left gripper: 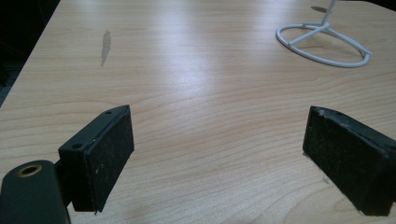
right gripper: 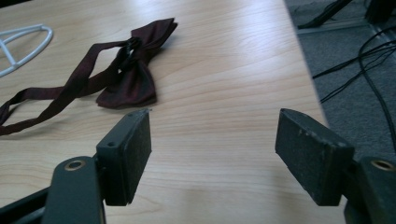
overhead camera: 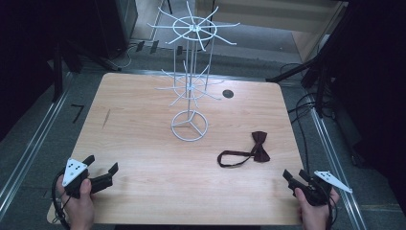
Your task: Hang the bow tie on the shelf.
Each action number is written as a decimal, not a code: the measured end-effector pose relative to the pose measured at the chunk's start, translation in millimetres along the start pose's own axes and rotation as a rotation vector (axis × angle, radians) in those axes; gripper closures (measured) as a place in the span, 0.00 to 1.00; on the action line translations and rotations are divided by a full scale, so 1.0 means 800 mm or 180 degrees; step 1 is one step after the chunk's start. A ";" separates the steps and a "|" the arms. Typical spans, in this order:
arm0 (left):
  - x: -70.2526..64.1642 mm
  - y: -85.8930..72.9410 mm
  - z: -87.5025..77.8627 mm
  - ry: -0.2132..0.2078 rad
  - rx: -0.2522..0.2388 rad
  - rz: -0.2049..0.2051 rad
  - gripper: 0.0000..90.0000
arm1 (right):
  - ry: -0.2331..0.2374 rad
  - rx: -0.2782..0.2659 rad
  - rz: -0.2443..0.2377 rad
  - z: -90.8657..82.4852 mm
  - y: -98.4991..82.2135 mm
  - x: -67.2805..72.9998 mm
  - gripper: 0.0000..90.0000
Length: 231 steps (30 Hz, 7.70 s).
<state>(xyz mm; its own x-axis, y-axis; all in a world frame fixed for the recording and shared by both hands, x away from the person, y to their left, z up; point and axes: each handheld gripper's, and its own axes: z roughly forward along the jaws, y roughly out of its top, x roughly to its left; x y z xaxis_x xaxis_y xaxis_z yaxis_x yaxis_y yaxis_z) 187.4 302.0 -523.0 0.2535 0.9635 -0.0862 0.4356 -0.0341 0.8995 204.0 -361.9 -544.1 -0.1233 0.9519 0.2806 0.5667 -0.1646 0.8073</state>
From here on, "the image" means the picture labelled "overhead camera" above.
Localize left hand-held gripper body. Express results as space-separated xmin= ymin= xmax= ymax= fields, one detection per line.
xmin=61 ymin=157 xmax=114 ymax=199

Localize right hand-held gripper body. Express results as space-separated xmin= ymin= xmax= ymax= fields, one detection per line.
xmin=288 ymin=170 xmax=354 ymax=207

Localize dark red bow tie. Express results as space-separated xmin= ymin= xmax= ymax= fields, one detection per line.
xmin=216 ymin=130 xmax=272 ymax=169

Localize white wire display rack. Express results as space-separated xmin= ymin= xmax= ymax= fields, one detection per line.
xmin=147 ymin=0 xmax=241 ymax=143

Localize person's right hand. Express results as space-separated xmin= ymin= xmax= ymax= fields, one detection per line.
xmin=293 ymin=187 xmax=341 ymax=230

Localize person's left hand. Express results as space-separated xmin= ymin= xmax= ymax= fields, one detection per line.
xmin=56 ymin=178 xmax=96 ymax=230

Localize black metal stand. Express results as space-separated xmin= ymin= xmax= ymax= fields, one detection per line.
xmin=265 ymin=32 xmax=343 ymax=120
xmin=51 ymin=37 xmax=123 ymax=104

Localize black cabinet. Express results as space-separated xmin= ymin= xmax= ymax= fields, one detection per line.
xmin=94 ymin=0 xmax=139 ymax=60

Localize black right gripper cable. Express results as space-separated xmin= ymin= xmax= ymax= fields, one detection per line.
xmin=325 ymin=191 xmax=340 ymax=230

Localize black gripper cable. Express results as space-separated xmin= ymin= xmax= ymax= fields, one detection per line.
xmin=51 ymin=169 xmax=72 ymax=230
xmin=325 ymin=191 xmax=340 ymax=230

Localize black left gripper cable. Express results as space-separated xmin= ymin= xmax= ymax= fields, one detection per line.
xmin=51 ymin=169 xmax=72 ymax=230

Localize metal floor rail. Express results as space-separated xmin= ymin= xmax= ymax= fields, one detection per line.
xmin=0 ymin=72 xmax=75 ymax=222
xmin=308 ymin=102 xmax=369 ymax=230

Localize black floor cables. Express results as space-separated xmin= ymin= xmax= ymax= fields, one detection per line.
xmin=280 ymin=61 xmax=324 ymax=175

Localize white floor cable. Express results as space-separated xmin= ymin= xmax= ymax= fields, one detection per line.
xmin=118 ymin=43 xmax=142 ymax=70

